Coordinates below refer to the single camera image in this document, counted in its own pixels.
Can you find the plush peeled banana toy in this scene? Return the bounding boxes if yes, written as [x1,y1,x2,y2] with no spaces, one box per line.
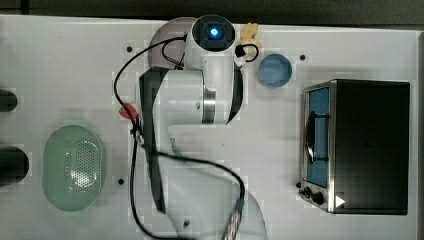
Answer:
[238,23,262,48]

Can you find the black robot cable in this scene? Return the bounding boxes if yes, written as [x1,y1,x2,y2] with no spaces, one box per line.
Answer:
[113,33,247,240]

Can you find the grey round plate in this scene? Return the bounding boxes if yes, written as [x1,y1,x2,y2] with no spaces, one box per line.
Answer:
[148,17,198,70]

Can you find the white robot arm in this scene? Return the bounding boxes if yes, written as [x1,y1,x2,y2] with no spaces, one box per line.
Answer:
[136,15,268,240]

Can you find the large black pot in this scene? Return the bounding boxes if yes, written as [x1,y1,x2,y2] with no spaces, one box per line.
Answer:
[0,147,29,187]

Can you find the silver toaster oven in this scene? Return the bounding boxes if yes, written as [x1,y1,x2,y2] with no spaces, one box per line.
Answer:
[296,79,410,215]

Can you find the small black pot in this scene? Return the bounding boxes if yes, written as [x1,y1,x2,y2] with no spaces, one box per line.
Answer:
[0,89,18,112]

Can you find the blue cup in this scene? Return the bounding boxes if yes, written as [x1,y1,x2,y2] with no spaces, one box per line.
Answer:
[257,53,293,88]

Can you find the green perforated colander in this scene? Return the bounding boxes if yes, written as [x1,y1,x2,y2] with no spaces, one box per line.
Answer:
[42,125,106,212]

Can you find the large red strawberry toy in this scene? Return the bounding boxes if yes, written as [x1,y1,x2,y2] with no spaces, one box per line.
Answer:
[119,103,138,120]

